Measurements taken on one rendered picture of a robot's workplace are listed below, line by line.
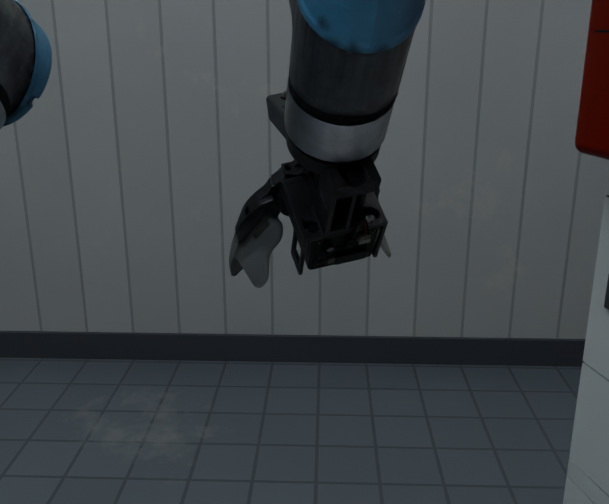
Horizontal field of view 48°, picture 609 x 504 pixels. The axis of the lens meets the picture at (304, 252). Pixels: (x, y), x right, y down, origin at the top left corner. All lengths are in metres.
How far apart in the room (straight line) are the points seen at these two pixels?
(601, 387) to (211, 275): 2.19
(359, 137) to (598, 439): 0.52
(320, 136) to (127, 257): 2.47
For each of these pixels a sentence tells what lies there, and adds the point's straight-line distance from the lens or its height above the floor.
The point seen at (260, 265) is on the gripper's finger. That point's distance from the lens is 0.60.
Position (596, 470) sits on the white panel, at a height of 0.86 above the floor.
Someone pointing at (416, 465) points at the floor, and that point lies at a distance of 2.35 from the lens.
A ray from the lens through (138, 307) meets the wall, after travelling 2.97.
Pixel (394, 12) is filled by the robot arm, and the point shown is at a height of 1.35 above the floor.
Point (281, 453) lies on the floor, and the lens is 2.37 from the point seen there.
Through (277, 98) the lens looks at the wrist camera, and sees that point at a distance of 0.62.
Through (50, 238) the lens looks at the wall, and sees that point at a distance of 2.99.
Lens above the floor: 1.34
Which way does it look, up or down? 18 degrees down
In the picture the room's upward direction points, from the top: straight up
